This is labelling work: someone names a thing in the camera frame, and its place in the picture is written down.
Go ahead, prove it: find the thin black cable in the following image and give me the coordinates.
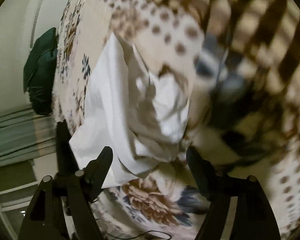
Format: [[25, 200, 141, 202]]
[[107, 230, 173, 240]]

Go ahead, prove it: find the brown printed bed sheet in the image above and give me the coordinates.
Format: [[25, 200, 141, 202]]
[[51, 0, 300, 240]]

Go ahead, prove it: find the dark green cloth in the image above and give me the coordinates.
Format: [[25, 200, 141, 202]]
[[23, 27, 58, 116]]

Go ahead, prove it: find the white garment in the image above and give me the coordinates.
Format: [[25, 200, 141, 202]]
[[69, 34, 190, 189]]

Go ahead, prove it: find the white framed window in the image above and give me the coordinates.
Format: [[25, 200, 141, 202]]
[[0, 161, 44, 240]]

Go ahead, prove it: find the grey-green curtain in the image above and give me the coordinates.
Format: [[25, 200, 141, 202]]
[[0, 107, 58, 168]]

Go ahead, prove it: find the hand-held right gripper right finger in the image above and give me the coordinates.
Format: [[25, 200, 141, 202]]
[[187, 146, 282, 240]]

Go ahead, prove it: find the black cloth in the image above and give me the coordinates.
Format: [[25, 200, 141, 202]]
[[55, 120, 78, 180]]

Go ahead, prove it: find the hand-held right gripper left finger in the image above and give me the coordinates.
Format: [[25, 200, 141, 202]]
[[18, 146, 113, 240]]

